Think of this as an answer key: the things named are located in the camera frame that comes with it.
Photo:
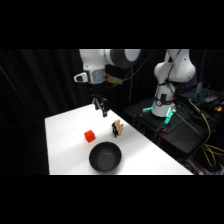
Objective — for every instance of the black bowl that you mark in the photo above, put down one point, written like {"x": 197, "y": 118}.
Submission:
{"x": 105, "y": 158}

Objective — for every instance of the black curtain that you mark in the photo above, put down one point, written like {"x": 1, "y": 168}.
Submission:
{"x": 36, "y": 100}

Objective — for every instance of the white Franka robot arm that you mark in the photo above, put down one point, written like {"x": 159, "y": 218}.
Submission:
{"x": 173, "y": 68}

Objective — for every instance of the wrist camera on tan mount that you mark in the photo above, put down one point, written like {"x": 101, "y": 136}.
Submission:
{"x": 114, "y": 79}

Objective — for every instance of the tan and black wooden figure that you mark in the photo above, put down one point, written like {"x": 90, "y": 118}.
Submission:
{"x": 117, "y": 128}

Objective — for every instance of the red cube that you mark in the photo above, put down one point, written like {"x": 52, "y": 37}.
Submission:
{"x": 89, "y": 136}

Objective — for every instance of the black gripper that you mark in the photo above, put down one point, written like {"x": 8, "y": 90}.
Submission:
{"x": 97, "y": 89}

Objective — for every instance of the black robot stand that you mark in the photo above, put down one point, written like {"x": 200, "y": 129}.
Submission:
{"x": 173, "y": 128}

